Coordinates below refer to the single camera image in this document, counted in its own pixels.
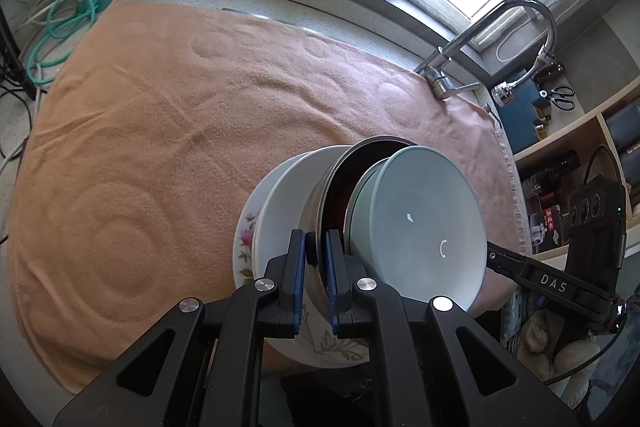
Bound floral plate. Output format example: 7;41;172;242
232;167;283;287

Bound light blue ceramic bowl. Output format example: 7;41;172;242
345;145;487;310

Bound plain white plate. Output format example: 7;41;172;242
253;145;369;369

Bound large stainless steel bowl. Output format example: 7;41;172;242
299;135;419;323

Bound chrome kitchen faucet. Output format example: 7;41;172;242
413;0;558;108

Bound wooden shelf unit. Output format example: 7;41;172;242
514;76;639;268

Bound scissors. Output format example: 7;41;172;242
539;86;575;112

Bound peach towel mat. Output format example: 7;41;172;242
8;0;532;393

